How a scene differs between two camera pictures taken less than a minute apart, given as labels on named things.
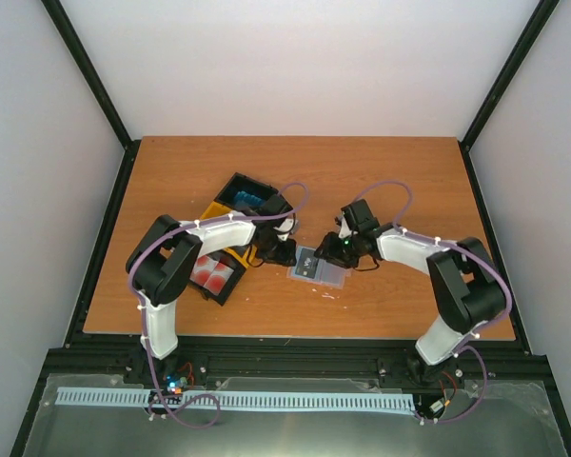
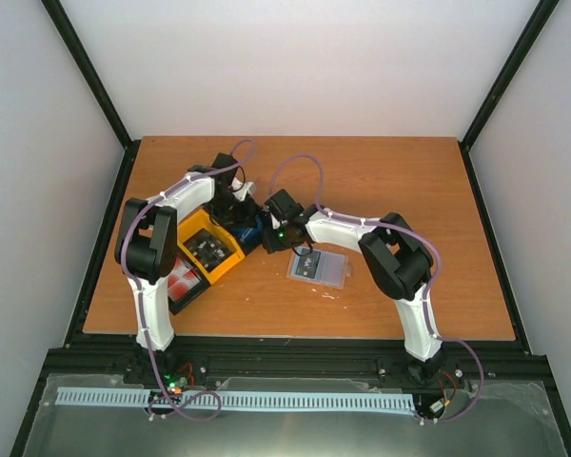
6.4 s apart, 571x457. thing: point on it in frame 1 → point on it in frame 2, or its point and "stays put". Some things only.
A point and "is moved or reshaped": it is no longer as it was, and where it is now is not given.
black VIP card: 306,263 stays put
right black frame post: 529,35 stays put
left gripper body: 262,250 → 232,213
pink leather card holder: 309,268 stays put
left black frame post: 71,38 stays put
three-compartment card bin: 216,271 is moved or reshaped
